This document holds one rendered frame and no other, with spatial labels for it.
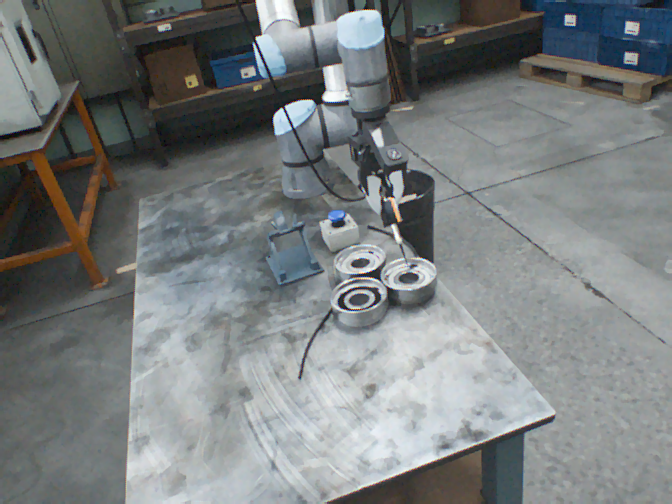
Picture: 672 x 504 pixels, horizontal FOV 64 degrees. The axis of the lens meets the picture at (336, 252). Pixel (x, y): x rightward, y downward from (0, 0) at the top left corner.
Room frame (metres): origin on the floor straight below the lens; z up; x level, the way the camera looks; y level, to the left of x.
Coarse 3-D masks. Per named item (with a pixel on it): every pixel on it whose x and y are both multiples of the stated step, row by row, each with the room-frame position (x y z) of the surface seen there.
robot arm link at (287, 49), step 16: (256, 0) 1.21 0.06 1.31; (272, 0) 1.14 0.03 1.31; (288, 0) 1.16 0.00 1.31; (272, 16) 1.10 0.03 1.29; (288, 16) 1.09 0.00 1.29; (272, 32) 1.05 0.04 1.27; (288, 32) 1.04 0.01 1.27; (304, 32) 1.03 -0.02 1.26; (272, 48) 1.02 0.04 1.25; (288, 48) 1.02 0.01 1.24; (304, 48) 1.01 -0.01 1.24; (272, 64) 1.01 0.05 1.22; (288, 64) 1.01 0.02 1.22; (304, 64) 1.02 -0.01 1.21
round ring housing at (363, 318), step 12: (336, 288) 0.83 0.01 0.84; (348, 288) 0.84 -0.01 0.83; (384, 288) 0.80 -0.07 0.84; (336, 300) 0.81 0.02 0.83; (348, 300) 0.80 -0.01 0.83; (360, 300) 0.82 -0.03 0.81; (372, 300) 0.79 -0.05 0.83; (384, 300) 0.77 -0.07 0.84; (336, 312) 0.77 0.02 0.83; (348, 312) 0.75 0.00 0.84; (360, 312) 0.75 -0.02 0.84; (372, 312) 0.75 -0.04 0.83; (384, 312) 0.78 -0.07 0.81; (348, 324) 0.76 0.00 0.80; (360, 324) 0.75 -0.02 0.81
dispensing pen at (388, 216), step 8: (384, 192) 0.95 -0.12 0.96; (384, 200) 0.94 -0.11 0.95; (384, 208) 0.92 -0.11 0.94; (392, 208) 0.91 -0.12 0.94; (384, 216) 0.92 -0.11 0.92; (392, 216) 0.91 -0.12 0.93; (384, 224) 0.93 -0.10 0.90; (392, 224) 0.90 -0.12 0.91; (400, 240) 0.89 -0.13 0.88; (400, 248) 0.89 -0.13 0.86
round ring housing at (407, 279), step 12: (396, 264) 0.88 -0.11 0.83; (408, 264) 0.88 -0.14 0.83; (420, 264) 0.87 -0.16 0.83; (432, 264) 0.85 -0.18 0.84; (384, 276) 0.85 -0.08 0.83; (396, 276) 0.85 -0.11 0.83; (408, 276) 0.85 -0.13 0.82; (420, 276) 0.83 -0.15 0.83; (432, 276) 0.83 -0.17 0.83; (396, 288) 0.79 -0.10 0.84; (408, 288) 0.78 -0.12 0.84; (420, 288) 0.78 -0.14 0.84; (432, 288) 0.80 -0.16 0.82; (396, 300) 0.80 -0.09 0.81; (408, 300) 0.78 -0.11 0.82; (420, 300) 0.79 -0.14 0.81
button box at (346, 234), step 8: (320, 224) 1.09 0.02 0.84; (328, 224) 1.08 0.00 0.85; (336, 224) 1.06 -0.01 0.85; (344, 224) 1.06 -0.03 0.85; (352, 224) 1.05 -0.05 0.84; (328, 232) 1.04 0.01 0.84; (336, 232) 1.03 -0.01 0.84; (344, 232) 1.03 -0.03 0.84; (352, 232) 1.04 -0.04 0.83; (328, 240) 1.03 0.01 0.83; (336, 240) 1.03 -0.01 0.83; (344, 240) 1.03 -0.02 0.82; (352, 240) 1.04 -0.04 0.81; (336, 248) 1.03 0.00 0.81; (344, 248) 1.03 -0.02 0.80
